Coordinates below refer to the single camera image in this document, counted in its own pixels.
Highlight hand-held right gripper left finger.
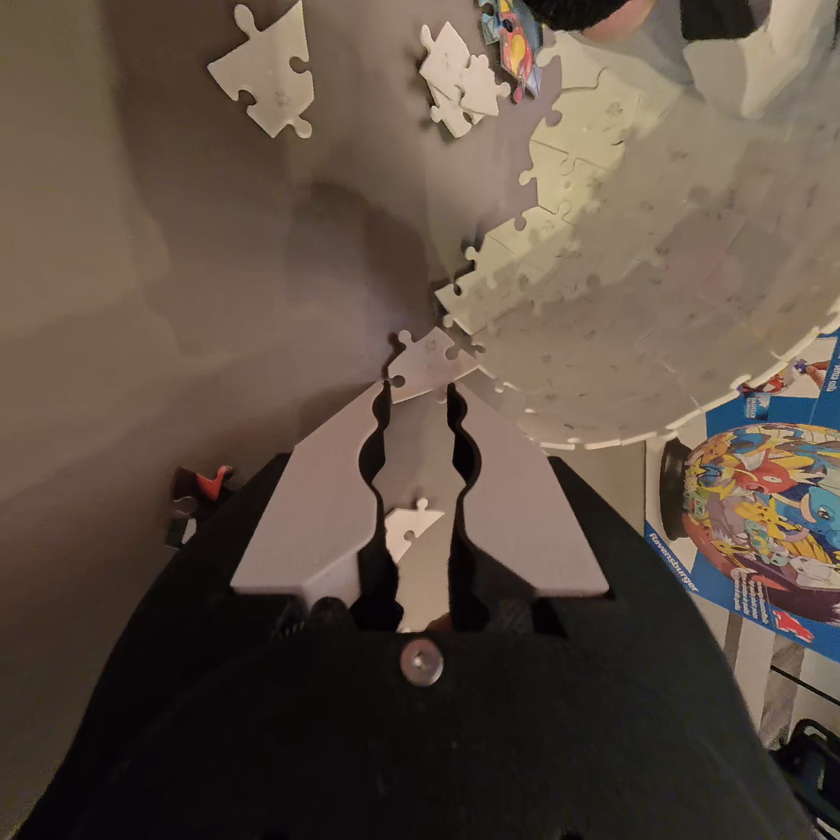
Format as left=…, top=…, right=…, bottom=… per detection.
left=230, top=381, right=403, bottom=632

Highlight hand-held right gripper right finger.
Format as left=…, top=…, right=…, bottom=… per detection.
left=446, top=382, right=611, bottom=633

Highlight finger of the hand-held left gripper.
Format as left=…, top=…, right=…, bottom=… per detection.
left=684, top=0, right=840, bottom=120

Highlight single white puzzle piece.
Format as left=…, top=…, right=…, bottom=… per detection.
left=386, top=328, right=481, bottom=404

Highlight unfinished puzzle ball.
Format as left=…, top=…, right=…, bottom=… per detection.
left=433, top=26, right=840, bottom=454

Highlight colourful joined puzzle pieces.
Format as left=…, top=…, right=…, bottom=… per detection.
left=478, top=0, right=546, bottom=105

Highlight black and red puzzle piece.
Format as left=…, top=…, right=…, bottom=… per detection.
left=165, top=465, right=236, bottom=551

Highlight blue puzzle box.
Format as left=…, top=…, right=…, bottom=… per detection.
left=644, top=331, right=840, bottom=664

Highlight scattered loose white puzzle pieces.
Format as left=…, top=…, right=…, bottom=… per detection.
left=209, top=0, right=511, bottom=565

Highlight person's left hand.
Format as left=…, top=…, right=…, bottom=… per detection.
left=584, top=3, right=657, bottom=42

